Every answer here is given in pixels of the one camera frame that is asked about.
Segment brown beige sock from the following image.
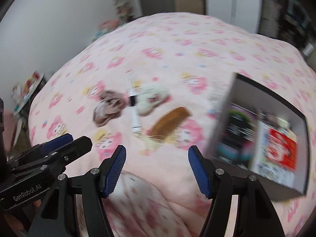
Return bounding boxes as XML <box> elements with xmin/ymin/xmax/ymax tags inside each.
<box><xmin>93</xmin><ymin>90</ymin><xmax>126</xmax><ymax>127</ymax></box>

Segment red booklet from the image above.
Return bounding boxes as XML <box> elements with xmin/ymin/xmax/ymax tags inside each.
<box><xmin>266</xmin><ymin>128</ymin><xmax>297</xmax><ymax>171</ymax></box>

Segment black storage box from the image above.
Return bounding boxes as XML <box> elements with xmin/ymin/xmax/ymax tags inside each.
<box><xmin>204</xmin><ymin>74</ymin><xmax>310</xmax><ymax>201</ymax></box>

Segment white fluffy plush clip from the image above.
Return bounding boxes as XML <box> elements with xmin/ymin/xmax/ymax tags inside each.
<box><xmin>135</xmin><ymin>84</ymin><xmax>170</xmax><ymax>116</ymax></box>

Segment black green package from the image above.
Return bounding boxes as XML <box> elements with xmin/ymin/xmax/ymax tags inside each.
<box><xmin>216</xmin><ymin>103</ymin><xmax>257</xmax><ymax>168</ymax></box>

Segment white pen with tassel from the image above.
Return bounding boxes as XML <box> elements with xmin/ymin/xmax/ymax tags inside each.
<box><xmin>126</xmin><ymin>72</ymin><xmax>159</xmax><ymax>144</ymax></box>

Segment brown wooden comb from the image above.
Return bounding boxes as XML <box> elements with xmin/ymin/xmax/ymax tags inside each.
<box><xmin>150</xmin><ymin>107</ymin><xmax>191</xmax><ymax>141</ymax></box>

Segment pink cartoon print blanket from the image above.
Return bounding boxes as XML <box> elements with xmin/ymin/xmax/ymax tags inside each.
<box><xmin>28</xmin><ymin>13</ymin><xmax>315</xmax><ymax>236</ymax></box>

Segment crumpled clear plastic wrap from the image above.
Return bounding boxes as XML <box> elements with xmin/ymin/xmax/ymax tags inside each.
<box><xmin>208</xmin><ymin>80</ymin><xmax>230</xmax><ymax>118</ymax></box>

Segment white shelf rack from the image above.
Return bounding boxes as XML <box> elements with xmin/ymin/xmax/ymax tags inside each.
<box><xmin>113</xmin><ymin>0</ymin><xmax>143</xmax><ymax>23</ymax></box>

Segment dark open wardrobe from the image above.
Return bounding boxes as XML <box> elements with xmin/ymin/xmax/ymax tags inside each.
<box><xmin>258</xmin><ymin>0</ymin><xmax>316</xmax><ymax>55</ymax></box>

